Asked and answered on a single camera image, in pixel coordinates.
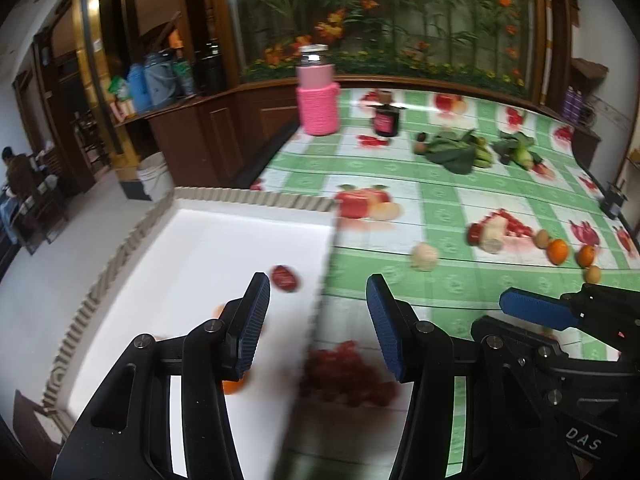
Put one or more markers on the clear bottle with green label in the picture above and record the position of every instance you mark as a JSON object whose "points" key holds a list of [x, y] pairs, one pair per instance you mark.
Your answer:
{"points": [[183, 74]]}

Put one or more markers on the purple bottles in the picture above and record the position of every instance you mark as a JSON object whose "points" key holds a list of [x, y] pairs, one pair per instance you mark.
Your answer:
{"points": [[572, 102]]}

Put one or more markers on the fruit printed green tablecloth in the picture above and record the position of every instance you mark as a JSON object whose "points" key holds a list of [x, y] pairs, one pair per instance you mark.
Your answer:
{"points": [[450, 195]]}

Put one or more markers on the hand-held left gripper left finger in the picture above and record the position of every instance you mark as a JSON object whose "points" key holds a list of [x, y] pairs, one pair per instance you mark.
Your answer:
{"points": [[252, 320]]}

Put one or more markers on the grey blue thermos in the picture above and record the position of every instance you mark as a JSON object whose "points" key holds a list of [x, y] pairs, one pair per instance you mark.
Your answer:
{"points": [[160, 79]]}

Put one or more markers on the gold pillar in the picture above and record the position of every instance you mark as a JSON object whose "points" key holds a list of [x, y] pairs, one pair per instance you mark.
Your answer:
{"points": [[95, 60]]}

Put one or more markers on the wooden wall shelf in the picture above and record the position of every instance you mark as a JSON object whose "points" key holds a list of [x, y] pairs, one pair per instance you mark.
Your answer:
{"points": [[590, 67]]}

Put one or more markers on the artificial flower display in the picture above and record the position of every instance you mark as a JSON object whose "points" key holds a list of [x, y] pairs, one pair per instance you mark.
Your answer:
{"points": [[390, 15]]}

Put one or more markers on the white box with striped rim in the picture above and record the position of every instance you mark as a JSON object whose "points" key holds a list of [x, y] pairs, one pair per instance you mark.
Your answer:
{"points": [[210, 250]]}

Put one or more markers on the orange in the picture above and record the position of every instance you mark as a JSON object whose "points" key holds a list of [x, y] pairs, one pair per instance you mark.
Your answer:
{"points": [[586, 255], [234, 387], [557, 251]]}

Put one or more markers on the white plastic bucket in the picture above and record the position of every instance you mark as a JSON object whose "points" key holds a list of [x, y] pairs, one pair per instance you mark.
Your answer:
{"points": [[155, 175]]}

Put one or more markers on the pink bottle with knitted sleeve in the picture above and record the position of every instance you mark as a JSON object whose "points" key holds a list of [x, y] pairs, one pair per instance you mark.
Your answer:
{"points": [[317, 105]]}

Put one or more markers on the black kettle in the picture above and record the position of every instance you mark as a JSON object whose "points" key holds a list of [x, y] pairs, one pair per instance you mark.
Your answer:
{"points": [[210, 67]]}

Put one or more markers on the black clamp device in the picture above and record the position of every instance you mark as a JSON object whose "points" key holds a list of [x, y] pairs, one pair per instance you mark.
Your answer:
{"points": [[612, 199]]}

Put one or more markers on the wooden cabinet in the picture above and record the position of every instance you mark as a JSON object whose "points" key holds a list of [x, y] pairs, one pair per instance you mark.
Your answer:
{"points": [[200, 130]]}

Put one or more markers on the small brown spool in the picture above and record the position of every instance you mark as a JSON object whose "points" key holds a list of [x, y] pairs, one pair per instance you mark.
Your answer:
{"points": [[384, 95]]}

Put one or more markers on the dark jar with red label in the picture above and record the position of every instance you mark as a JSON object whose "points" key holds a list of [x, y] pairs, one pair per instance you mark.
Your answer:
{"points": [[386, 121]]}

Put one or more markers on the small brown round fruit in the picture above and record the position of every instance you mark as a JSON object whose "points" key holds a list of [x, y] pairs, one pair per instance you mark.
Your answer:
{"points": [[419, 147]]}

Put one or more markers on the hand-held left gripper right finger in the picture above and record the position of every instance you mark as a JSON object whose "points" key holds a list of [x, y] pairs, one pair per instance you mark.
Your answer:
{"points": [[385, 325]]}

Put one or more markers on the green bananas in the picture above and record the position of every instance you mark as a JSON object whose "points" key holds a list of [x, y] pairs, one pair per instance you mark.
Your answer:
{"points": [[482, 155]]}

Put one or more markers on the wooden dining chair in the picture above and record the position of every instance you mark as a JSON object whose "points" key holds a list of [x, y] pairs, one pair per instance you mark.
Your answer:
{"points": [[37, 212]]}

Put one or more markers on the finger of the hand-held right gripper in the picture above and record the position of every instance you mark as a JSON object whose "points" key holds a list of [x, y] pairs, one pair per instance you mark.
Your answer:
{"points": [[535, 307], [537, 344]]}

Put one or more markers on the leafy greens with pale stalks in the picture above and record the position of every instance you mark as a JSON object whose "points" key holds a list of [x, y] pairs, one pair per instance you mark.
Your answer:
{"points": [[517, 147]]}

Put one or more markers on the dark leafy greens bunch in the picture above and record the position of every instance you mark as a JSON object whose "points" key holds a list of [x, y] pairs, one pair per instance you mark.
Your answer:
{"points": [[450, 152]]}

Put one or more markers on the red jujube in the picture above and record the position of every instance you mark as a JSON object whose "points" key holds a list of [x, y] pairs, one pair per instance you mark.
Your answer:
{"points": [[474, 233], [285, 277]]}

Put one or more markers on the green snack packet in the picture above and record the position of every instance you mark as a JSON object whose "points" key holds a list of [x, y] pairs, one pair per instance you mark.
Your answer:
{"points": [[118, 88]]}

